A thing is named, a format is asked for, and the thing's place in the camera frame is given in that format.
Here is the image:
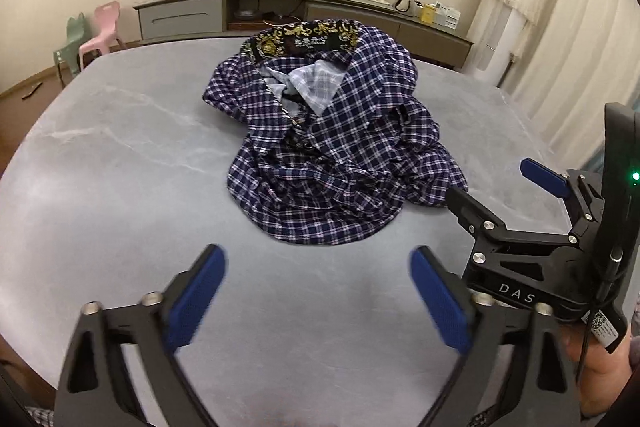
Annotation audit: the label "pink plastic chair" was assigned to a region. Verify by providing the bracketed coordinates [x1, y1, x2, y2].
[78, 1, 127, 70]

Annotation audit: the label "green plastic chair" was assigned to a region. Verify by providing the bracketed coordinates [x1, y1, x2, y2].
[52, 14, 91, 86]

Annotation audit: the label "white boxes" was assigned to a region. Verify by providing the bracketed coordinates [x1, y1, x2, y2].
[432, 2, 461, 28]

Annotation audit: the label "person's right hand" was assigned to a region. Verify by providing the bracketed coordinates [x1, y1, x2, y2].
[557, 292, 640, 418]

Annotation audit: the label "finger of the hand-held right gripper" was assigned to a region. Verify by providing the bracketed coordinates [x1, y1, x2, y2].
[445, 186, 581, 268]
[519, 158, 608, 243]

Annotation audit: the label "thin black cable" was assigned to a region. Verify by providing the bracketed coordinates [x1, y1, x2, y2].
[579, 254, 622, 380]

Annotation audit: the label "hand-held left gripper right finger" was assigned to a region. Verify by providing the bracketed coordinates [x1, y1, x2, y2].
[409, 245, 583, 427]

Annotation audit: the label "cream curtain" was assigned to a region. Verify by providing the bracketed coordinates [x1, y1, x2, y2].
[500, 0, 640, 168]

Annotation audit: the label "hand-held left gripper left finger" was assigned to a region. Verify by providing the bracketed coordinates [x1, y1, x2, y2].
[52, 243, 228, 427]

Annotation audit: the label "grey television cabinet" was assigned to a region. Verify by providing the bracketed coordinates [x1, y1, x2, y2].
[132, 0, 475, 70]

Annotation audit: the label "person's checked clothing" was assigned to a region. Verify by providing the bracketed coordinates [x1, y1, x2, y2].
[22, 404, 56, 427]

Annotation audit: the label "navy plaid shirt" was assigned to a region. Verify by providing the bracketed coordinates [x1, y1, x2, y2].
[201, 19, 471, 248]

